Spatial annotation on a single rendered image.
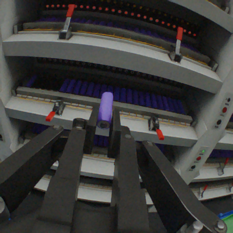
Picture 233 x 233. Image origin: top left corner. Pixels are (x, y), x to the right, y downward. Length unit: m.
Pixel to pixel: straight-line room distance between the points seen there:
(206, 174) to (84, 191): 0.54
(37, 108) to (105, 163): 0.29
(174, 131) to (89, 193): 0.44
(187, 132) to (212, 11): 0.36
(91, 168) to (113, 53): 0.37
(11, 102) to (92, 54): 0.29
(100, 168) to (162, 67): 0.37
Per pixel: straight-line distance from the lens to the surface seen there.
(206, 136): 0.51
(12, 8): 0.47
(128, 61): 0.34
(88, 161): 0.54
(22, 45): 0.41
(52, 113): 0.37
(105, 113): 0.20
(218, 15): 0.44
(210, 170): 0.74
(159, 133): 0.37
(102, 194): 0.69
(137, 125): 0.42
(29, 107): 0.45
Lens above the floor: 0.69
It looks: 27 degrees down
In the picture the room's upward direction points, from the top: 13 degrees clockwise
